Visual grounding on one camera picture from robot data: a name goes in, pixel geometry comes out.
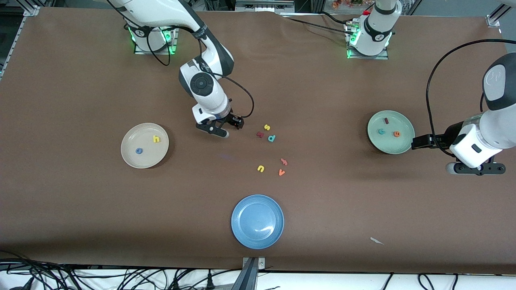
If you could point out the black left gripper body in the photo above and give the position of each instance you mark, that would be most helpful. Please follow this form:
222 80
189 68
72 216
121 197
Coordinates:
442 139

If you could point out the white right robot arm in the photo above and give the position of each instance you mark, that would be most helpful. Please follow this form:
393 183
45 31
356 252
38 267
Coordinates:
205 92

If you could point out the green plate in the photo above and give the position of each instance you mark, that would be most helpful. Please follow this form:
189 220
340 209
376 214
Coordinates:
393 145

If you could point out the beige brown plate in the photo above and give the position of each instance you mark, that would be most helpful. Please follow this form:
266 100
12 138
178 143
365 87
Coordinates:
149 157

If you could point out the blue plate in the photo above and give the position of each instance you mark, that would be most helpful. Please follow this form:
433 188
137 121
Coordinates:
258 221

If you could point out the white paper scrap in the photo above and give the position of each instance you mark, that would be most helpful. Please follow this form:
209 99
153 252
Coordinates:
375 240

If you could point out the grey power strip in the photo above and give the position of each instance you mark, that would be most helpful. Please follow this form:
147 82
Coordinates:
262 6

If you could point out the orange artificial flowers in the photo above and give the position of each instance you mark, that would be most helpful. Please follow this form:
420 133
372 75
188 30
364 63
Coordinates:
342 4

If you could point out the black power plug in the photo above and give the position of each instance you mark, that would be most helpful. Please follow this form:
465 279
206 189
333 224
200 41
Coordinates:
209 282
175 284

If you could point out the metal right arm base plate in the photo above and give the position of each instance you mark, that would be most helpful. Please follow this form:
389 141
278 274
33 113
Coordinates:
174 44

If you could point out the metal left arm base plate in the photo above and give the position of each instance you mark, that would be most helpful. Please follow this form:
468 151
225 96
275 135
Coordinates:
379 57

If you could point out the short aluminium frame profile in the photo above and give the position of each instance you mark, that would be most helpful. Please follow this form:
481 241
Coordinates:
494 19

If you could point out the metal table clamp bracket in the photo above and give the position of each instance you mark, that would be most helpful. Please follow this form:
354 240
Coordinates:
261 264

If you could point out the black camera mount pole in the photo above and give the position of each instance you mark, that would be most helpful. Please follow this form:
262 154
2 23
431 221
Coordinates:
246 280

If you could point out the long aluminium frame profile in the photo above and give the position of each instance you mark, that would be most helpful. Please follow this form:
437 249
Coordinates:
31 11

